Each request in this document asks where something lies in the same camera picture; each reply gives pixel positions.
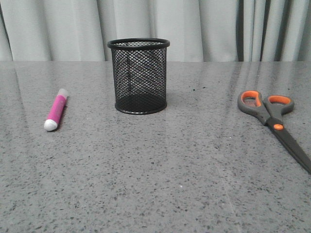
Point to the grey orange scissors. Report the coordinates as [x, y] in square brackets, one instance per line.
[269, 112]

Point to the black mesh pen holder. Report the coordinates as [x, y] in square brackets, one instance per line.
[139, 72]

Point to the grey curtain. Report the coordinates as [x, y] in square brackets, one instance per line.
[198, 30]

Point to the pink highlighter pen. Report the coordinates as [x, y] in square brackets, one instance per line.
[56, 110]

